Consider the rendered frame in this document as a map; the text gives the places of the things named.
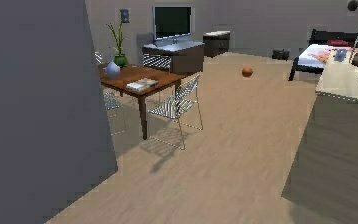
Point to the black television set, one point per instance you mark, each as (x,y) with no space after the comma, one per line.
(172,22)

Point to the orange basketball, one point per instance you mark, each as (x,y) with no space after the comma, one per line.
(247,71)

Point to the brown wooden dining table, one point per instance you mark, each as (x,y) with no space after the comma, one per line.
(133,76)

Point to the green potted house plant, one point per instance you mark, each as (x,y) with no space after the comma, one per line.
(119,50)

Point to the small framed wall picture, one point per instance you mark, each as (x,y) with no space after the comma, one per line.
(124,15)

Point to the cream and brown cabinet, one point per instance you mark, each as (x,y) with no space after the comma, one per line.
(340,140)

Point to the dark brown side cabinet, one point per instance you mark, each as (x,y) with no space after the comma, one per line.
(216,42)

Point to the white book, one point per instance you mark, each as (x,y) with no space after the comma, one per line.
(141,84)

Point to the pale blue vase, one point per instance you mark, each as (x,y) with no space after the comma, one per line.
(112,69)

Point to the black frame bed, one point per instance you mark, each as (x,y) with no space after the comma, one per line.
(312,55)

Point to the red pillow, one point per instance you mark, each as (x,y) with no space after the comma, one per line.
(337,43)

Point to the small black box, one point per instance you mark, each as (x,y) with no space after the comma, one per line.
(281,54)

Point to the dark brown television stand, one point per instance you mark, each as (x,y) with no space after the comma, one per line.
(177,56)

